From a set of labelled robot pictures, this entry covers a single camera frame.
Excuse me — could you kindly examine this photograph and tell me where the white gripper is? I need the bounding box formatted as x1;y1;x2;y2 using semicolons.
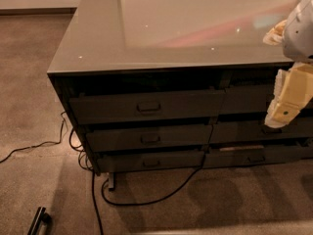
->
263;0;313;128

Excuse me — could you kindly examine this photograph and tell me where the dark drawer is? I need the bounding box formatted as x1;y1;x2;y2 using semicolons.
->
220;83;313;116
69;90;225;124
97;150;204;172
86;124;212;152
210;117;313;144
203;145;313;168

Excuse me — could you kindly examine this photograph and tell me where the grey drawer cabinet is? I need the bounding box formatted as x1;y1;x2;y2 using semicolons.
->
48;0;313;173

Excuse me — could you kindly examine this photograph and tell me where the metal cabinet leg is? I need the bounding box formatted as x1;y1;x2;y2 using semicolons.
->
108;172;115;191

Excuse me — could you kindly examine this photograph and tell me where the black object at floor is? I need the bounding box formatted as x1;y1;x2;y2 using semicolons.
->
27;207;52;235

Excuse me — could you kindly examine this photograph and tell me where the thick black looping cable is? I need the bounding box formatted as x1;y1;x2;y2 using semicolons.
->
90;154;207;235

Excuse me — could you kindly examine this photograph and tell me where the thin black floor cable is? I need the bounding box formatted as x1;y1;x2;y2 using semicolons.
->
0;111;93;172

